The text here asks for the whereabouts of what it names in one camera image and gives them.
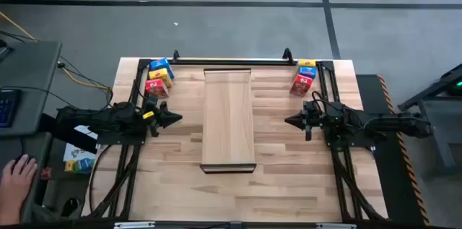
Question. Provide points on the white printed paper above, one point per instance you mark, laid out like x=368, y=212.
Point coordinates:
x=77, y=151

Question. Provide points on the yellow tag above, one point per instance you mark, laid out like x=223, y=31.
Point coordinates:
x=148, y=115

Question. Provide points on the red Froot Loops cereal box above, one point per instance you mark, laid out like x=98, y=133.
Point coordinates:
x=300, y=85
x=156, y=87

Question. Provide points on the grey metal workstation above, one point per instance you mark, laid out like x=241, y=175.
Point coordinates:
x=440, y=120

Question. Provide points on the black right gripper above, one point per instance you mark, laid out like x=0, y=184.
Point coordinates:
x=315, y=117

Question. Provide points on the silver metal bracket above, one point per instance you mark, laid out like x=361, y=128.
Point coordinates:
x=335, y=226
x=133, y=225

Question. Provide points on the colourful small box pack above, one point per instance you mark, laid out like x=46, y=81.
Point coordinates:
x=81, y=165

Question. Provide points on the black frame bracket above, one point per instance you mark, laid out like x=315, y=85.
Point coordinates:
x=175, y=55
x=287, y=55

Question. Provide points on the wooden shelf black metal frame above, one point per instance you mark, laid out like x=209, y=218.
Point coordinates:
x=227, y=120

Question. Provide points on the blue Rice Krispies cereal box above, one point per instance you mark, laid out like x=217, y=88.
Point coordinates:
x=160, y=64
x=308, y=72

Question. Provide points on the black hazard-striped floor mat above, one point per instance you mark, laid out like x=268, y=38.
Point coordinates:
x=382, y=171

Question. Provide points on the yellow Corn Pops cereal box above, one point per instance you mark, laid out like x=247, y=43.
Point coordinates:
x=307, y=63
x=160, y=74

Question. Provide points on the person's forearm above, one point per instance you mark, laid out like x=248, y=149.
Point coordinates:
x=7, y=214

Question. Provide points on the black desk device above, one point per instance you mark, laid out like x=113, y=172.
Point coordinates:
x=4, y=50

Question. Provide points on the person's hand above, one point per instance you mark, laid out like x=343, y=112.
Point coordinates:
x=16, y=182

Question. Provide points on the grey desk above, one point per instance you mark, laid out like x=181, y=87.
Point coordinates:
x=32, y=77

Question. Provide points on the small red packet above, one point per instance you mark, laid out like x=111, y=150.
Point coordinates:
x=45, y=173

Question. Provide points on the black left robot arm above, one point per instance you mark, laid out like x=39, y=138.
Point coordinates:
x=108, y=118

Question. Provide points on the black keyboard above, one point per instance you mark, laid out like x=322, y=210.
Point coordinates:
x=7, y=108

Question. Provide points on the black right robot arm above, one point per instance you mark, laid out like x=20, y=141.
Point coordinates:
x=397, y=124

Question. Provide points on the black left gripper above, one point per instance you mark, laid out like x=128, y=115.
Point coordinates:
x=156, y=123

